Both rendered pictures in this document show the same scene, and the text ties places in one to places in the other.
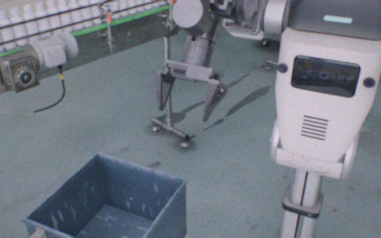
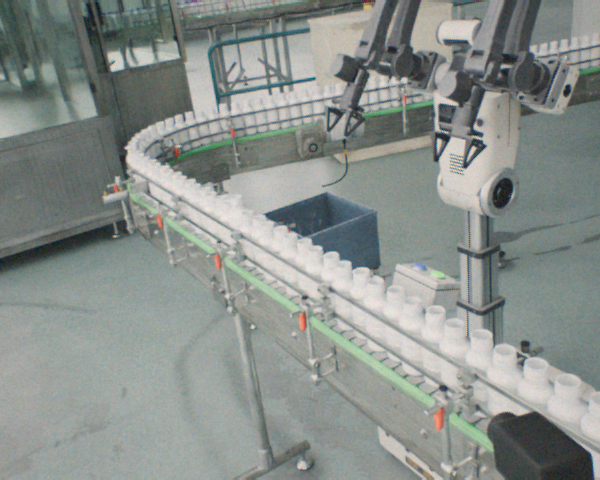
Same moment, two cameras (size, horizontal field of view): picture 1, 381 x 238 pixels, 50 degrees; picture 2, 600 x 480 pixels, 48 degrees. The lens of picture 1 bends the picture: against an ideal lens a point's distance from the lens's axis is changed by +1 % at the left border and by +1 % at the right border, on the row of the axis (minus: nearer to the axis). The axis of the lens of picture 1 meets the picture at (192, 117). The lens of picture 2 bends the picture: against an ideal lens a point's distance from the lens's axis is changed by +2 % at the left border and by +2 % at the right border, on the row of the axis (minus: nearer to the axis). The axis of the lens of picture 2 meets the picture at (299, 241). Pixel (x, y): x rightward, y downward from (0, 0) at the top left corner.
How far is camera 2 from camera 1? 1.49 m
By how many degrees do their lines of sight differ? 32
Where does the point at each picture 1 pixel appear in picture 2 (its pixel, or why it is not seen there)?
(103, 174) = (330, 212)
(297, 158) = (452, 193)
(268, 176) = (591, 312)
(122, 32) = (422, 116)
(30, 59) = (318, 132)
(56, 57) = (340, 131)
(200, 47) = (349, 90)
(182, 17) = (333, 69)
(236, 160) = (558, 289)
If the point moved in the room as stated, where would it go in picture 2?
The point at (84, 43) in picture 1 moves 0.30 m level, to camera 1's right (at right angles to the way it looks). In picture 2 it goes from (377, 124) to (432, 126)
